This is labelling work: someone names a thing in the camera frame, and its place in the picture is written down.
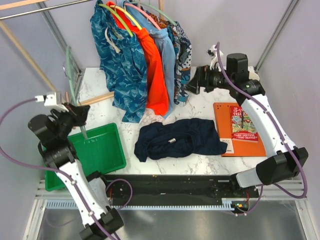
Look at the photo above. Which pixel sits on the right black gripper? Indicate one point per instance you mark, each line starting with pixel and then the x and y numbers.
pixel 201 79

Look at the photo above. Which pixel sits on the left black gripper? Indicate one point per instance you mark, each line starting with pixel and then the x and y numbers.
pixel 70 113

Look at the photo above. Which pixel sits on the navy blue shorts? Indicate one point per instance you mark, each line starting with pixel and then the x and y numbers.
pixel 178 140

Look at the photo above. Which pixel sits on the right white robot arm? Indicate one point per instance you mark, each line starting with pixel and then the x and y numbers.
pixel 284 159

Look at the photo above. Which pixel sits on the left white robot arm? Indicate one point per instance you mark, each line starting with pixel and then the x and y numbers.
pixel 99 219

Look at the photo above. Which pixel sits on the patterned grey orange shorts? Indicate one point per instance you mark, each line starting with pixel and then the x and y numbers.
pixel 183 58

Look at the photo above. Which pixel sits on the orange hanging shorts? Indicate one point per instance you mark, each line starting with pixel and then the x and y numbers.
pixel 157 99

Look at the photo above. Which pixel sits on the light blue hanging shorts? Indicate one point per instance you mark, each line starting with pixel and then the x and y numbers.
pixel 165 47

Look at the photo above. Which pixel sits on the blue patterned hanging shorts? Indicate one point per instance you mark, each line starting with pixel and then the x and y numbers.
pixel 123 61

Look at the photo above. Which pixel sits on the pink hanger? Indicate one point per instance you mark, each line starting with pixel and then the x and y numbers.
pixel 144 14

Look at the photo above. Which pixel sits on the mint green loaded hanger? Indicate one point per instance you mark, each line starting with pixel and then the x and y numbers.
pixel 158 9

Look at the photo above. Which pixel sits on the lime green hanger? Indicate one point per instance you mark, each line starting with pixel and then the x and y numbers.
pixel 118 17

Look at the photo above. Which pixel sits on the yellow hanger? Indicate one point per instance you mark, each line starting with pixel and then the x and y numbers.
pixel 129 16

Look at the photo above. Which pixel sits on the orange notebook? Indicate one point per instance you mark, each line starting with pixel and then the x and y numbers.
pixel 235 148

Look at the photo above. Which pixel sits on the green plastic tray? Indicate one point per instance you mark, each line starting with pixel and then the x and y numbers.
pixel 102 151

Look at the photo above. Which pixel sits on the pale yellow mug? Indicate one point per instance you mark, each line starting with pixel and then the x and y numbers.
pixel 253 76

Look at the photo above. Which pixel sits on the red green children's book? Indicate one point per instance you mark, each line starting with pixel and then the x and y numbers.
pixel 249 133

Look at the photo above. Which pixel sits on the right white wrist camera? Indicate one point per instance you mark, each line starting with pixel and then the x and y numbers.
pixel 212 52

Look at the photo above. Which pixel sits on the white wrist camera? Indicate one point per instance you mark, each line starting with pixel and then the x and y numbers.
pixel 52 100
pixel 212 52

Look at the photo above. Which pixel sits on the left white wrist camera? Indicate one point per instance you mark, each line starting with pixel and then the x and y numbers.
pixel 52 100

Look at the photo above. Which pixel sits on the white slotted cable duct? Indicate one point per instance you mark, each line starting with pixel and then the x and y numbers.
pixel 227 205

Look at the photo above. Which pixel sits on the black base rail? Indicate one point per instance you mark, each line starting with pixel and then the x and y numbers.
pixel 174 190

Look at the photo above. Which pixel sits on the metal clothes rail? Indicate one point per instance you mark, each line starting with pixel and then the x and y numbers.
pixel 40 10

